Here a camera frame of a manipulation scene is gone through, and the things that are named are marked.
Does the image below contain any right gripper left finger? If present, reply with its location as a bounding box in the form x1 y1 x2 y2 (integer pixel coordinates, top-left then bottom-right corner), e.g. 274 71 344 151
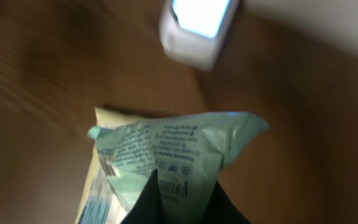
122 170 163 224

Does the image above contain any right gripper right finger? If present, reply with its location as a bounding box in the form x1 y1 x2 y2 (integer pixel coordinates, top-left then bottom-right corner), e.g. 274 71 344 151
203 182 250 224

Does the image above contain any yellow snack bag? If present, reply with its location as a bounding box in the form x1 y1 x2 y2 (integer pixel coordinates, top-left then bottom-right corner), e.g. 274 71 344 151
75 108 142 224

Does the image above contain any green snack packet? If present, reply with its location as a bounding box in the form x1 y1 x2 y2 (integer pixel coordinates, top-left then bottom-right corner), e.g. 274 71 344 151
88 112 269 223

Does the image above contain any white barcode scanner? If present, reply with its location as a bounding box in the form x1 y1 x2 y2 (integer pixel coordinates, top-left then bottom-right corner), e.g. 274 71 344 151
159 0 240 71

